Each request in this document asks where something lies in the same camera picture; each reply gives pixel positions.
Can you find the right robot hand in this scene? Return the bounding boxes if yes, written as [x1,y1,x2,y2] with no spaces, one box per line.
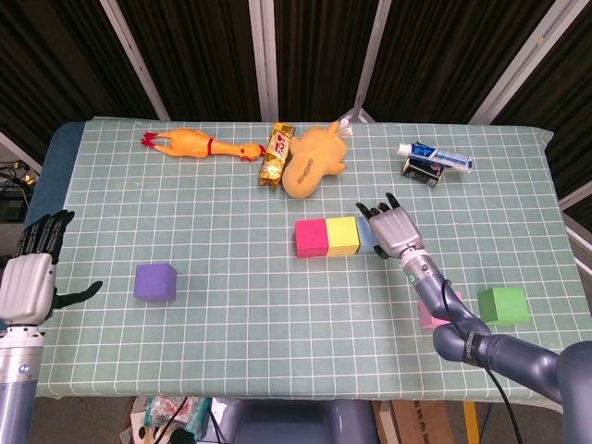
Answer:
[354,192,426,260]

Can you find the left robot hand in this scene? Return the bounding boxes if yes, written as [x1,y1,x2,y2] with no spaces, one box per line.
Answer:
[0,210,104,325]

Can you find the light blue foam cube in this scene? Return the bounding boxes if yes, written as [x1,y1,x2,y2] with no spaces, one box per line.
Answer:
[355,216,383,254]

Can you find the yellow foam cube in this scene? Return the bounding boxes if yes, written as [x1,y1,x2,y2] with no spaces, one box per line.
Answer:
[325,216,362,257]

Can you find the magenta foam cube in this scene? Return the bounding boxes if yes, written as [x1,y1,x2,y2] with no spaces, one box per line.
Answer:
[294,218,330,259]

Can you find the pink foam cube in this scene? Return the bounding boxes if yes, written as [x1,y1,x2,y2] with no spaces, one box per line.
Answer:
[418,290,463,330]

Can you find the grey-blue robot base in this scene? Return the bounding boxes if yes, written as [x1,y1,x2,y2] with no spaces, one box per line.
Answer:
[210,397,378,444]

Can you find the small black carton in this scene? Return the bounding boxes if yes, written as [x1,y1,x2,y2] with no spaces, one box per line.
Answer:
[401,155,445,189]

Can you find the white blue toothpaste tube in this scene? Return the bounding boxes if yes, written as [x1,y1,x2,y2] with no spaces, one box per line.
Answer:
[397,141,475,175]

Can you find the blue table pad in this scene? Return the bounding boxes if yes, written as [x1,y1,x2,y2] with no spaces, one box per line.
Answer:
[13,122,87,260]

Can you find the yellow plush toy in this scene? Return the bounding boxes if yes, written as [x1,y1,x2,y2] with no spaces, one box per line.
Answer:
[281,118,355,200]

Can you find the purple foam cube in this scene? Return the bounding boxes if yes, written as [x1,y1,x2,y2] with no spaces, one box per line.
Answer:
[133,263,179,303]

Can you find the green foam cube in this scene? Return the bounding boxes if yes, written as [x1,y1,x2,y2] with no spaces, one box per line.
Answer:
[476,286,531,327]

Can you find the gold snack packet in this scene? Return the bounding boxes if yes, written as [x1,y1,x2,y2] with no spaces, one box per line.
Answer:
[257,121,296,189]

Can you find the green checked tablecloth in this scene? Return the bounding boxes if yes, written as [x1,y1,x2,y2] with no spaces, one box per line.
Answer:
[17,115,592,402]

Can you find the colourful snack bags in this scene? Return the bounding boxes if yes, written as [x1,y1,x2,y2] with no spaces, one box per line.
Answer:
[120,395,212,444]

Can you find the brown cardboard box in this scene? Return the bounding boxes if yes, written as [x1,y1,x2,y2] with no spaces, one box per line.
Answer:
[373,400,457,444]

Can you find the yellow bar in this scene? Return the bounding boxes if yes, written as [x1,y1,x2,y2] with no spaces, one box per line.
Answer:
[463,401,478,444]

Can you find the yellow rubber chicken toy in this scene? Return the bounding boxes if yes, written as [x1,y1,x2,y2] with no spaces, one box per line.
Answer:
[142,129,267,163]

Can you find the black electronics with cables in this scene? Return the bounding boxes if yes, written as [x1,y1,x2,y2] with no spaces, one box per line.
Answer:
[0,159,36,223]

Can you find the white partition frame post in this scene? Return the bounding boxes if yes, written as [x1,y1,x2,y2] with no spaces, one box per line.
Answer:
[469,0,574,125]
[0,131,43,173]
[248,0,281,122]
[557,179,592,278]
[341,0,394,124]
[99,0,171,122]

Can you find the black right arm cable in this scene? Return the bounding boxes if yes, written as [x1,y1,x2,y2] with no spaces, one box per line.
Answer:
[439,277,524,444]

